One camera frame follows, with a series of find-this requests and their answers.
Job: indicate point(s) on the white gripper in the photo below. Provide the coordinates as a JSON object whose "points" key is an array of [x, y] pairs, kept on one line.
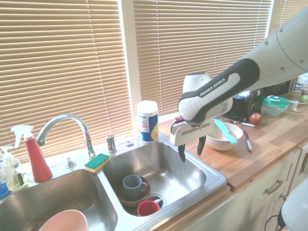
{"points": [[192, 132]]}

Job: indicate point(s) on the teal spatula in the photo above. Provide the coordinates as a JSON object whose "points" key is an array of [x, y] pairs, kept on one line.
{"points": [[227, 134]]}

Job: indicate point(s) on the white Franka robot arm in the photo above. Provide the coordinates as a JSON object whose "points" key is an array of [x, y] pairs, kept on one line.
{"points": [[272, 55]]}

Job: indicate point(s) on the stainless steel double sink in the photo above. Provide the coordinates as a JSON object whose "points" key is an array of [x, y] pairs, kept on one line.
{"points": [[168, 168]]}

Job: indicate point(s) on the chrome sink hole cap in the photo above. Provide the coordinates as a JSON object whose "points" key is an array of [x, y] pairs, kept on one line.
{"points": [[129, 143]]}

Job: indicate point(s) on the small chrome sink knob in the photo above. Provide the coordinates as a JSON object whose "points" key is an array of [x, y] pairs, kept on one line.
{"points": [[70, 162]]}

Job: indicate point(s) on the white ceramic bowl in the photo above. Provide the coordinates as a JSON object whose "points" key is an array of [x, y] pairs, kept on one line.
{"points": [[222, 143]]}

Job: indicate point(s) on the white blue cleaner canister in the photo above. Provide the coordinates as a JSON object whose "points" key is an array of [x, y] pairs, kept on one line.
{"points": [[148, 122]]}

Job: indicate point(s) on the silver metal utensil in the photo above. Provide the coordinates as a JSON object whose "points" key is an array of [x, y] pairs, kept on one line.
{"points": [[247, 124]]}

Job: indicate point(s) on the grey ceramic mug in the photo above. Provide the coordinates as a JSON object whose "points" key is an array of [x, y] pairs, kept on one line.
{"points": [[132, 187]]}

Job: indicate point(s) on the red apple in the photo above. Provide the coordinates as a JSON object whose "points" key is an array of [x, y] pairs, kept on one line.
{"points": [[255, 118]]}

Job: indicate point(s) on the black toaster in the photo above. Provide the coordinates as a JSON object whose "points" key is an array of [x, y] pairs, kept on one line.
{"points": [[247, 102]]}

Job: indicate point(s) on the red plastic cup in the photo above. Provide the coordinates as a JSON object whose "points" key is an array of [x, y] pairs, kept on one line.
{"points": [[148, 209]]}

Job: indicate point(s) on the brown wooden bowl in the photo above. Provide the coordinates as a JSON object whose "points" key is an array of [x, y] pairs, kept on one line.
{"points": [[127, 203]]}

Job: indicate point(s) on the white kitchen cabinet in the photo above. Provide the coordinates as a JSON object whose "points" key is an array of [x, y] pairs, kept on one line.
{"points": [[260, 199]]}

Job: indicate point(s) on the green yellow sponge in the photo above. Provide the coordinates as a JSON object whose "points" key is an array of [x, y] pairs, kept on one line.
{"points": [[97, 162]]}

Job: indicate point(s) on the green lidded food container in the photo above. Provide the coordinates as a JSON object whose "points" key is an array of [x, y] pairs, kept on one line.
{"points": [[275, 103]]}

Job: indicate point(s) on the wide wooden window blind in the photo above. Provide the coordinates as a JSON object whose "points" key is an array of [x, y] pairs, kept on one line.
{"points": [[192, 43], [60, 72]]}

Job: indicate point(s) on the black microwave oven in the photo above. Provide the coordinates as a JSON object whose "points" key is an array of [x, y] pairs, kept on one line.
{"points": [[281, 86]]}

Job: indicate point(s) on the clear plastic container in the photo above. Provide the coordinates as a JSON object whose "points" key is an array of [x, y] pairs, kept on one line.
{"points": [[296, 106]]}

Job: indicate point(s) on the chrome kitchen faucet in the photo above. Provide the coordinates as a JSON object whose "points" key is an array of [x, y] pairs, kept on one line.
{"points": [[79, 122]]}

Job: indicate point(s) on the green apple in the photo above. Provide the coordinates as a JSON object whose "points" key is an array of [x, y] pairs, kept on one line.
{"points": [[304, 98]]}

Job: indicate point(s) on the pink bowl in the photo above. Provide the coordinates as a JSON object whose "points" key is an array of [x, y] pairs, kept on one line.
{"points": [[65, 221]]}

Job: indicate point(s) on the red spray bottle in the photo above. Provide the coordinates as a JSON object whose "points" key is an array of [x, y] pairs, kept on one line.
{"points": [[37, 161]]}

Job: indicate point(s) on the narrow wooden window blind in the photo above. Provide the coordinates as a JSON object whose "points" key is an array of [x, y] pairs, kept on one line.
{"points": [[286, 12]]}

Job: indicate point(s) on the clear hand soap bottle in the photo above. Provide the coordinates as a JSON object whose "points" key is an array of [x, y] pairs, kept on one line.
{"points": [[10, 175]]}

